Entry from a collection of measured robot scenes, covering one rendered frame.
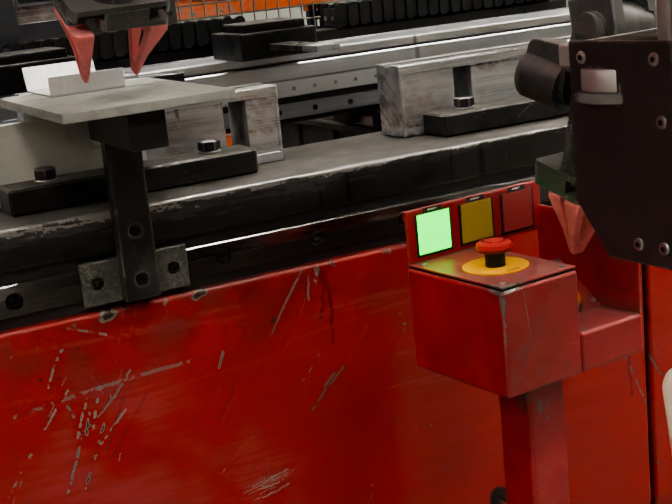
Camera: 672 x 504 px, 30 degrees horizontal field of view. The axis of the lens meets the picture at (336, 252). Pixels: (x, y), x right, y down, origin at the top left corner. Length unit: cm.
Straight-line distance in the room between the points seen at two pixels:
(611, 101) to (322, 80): 102
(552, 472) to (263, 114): 56
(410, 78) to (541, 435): 52
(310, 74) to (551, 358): 72
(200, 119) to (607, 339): 55
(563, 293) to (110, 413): 52
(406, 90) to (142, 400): 54
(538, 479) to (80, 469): 51
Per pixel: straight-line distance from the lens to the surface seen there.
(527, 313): 130
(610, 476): 184
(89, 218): 138
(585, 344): 137
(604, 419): 180
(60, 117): 123
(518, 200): 148
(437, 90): 169
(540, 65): 137
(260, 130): 157
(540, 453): 144
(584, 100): 93
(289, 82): 187
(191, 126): 153
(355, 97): 192
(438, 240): 141
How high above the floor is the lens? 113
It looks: 14 degrees down
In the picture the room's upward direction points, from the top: 6 degrees counter-clockwise
